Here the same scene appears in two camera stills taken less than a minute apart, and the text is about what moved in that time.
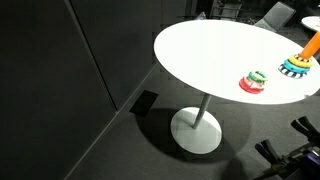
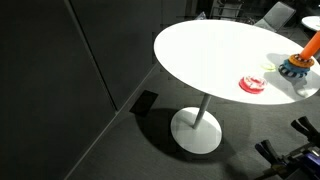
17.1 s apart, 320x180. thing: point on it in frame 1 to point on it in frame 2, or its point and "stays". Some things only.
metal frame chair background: (227, 10) stays
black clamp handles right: (305, 127) stays
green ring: (257, 76) to (268, 66)
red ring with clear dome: (251, 86) stays
